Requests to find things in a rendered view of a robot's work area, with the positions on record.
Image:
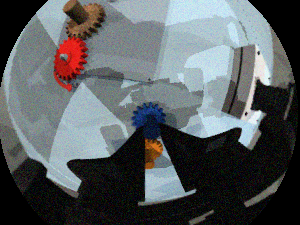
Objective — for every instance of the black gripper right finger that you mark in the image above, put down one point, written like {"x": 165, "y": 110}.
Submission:
{"x": 189, "y": 153}

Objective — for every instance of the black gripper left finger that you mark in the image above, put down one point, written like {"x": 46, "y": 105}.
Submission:
{"x": 126, "y": 166}

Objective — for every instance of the red gear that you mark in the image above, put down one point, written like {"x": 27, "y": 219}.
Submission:
{"x": 75, "y": 49}

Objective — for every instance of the orange gear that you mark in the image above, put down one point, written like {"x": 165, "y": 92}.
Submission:
{"x": 153, "y": 150}

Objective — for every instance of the brown gear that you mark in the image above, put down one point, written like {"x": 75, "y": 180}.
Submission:
{"x": 83, "y": 19}

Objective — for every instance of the dark blue gear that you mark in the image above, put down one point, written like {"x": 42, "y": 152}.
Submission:
{"x": 149, "y": 117}

